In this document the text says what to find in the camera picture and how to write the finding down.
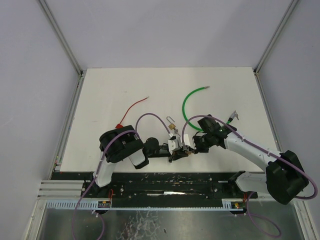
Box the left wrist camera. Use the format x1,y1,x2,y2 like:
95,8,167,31
168,136,181,154

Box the red cable lock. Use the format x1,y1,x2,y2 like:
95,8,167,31
115,96,149,129

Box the green cable lock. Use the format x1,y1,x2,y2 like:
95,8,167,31
181,85,240,133

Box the small brass padlock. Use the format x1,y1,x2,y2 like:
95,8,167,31
166,116,176,130

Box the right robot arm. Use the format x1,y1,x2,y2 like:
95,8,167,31
193,115,309,205

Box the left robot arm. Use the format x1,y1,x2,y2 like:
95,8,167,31
93,125,195,188

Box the keys of small padlock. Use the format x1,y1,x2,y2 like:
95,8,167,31
174,128,181,136

